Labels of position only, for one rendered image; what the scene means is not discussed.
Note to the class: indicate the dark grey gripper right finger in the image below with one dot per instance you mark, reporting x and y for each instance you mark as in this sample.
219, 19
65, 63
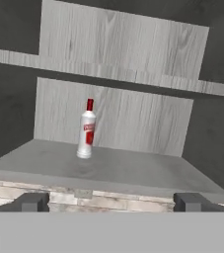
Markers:
189, 201

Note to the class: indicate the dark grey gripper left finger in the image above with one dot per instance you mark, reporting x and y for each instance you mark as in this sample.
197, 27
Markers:
34, 201

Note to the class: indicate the white liquor bottle red cap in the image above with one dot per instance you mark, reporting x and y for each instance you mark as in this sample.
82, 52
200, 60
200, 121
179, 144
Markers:
86, 131

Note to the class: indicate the grey wooden open cabinet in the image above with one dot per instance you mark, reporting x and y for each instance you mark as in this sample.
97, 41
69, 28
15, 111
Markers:
116, 99

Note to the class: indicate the grey wooden cabinet shelf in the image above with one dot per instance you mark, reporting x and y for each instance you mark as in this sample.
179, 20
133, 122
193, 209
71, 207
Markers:
110, 70

